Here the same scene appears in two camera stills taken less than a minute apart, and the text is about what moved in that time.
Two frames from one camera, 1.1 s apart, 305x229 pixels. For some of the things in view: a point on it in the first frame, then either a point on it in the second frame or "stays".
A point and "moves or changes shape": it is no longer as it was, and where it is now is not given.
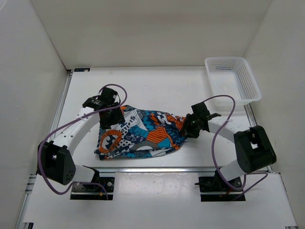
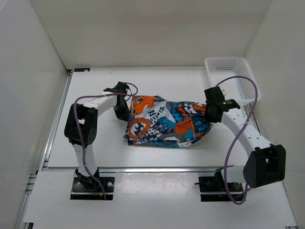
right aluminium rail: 250,115 stays
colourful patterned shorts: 144,133 moves or changes shape
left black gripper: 118,118 -> 121,116
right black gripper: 191,133 -> 207,117
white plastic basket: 232,76 stays
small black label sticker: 81,69 stays
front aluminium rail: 156,169 stays
